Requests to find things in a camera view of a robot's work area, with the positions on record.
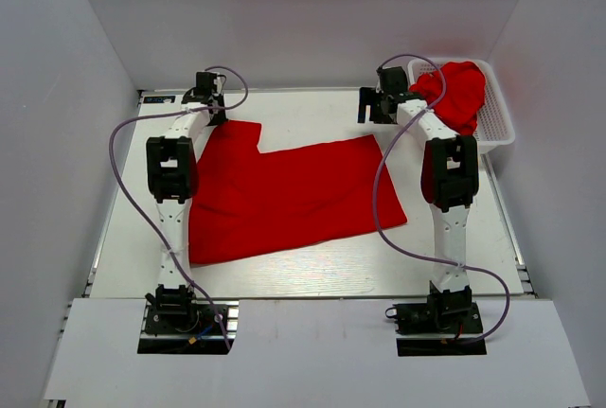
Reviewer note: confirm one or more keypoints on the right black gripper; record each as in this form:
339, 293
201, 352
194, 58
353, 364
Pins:
369, 97

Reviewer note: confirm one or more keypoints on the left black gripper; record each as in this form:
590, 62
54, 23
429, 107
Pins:
222, 117

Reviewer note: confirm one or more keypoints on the red t shirt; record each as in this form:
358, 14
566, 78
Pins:
465, 96
252, 203

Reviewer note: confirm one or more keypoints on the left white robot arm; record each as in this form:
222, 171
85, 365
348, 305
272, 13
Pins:
172, 172

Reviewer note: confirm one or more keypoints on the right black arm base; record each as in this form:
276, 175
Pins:
446, 324

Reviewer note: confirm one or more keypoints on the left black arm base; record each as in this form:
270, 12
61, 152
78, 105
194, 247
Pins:
176, 322

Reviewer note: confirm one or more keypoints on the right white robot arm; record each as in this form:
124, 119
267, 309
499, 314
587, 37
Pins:
449, 177

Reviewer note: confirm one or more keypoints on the blue label sticker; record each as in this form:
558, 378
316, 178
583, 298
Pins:
159, 99

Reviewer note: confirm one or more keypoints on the red t shirt in basket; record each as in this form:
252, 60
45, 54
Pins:
465, 96

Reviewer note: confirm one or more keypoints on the white plastic basket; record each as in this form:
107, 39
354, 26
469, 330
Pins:
494, 126

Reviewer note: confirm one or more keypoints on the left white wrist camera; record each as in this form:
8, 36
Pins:
220, 81

